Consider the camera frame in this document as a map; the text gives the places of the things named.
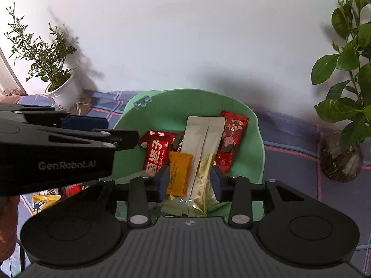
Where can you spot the leafy plant in glass vase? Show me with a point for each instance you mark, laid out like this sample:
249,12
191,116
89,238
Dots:
345,139

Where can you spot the yellow cartoon snack packet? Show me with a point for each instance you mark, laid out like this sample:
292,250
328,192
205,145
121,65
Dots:
46,204

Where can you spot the person's left hand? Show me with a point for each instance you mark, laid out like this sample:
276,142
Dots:
8,226

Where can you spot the square red snack packet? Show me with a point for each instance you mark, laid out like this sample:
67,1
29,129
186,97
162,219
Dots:
72,190

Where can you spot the dark red snack bar packet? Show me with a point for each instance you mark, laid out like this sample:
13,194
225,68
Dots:
156,153

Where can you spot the green plastic bowl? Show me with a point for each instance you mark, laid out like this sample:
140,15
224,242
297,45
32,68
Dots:
174,107

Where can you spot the pink floral curtain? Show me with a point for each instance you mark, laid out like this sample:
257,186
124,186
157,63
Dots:
11,78

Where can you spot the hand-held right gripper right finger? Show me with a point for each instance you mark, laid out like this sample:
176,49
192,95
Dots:
216,182

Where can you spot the red floral snack packet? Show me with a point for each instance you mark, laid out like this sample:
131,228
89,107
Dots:
232,139

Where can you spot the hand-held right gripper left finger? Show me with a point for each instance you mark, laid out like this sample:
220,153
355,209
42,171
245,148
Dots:
163,181

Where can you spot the potted plant in white pot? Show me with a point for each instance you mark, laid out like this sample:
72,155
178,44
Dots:
62,89

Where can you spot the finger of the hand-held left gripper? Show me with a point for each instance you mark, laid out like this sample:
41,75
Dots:
87,122
124,139

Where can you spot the gold and white long packet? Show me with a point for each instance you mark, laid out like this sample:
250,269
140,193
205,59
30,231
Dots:
203,150

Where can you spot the blue plaid cloth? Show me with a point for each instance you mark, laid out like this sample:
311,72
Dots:
289,162

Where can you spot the mustard yellow snack packet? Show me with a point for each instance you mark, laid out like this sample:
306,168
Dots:
179,173

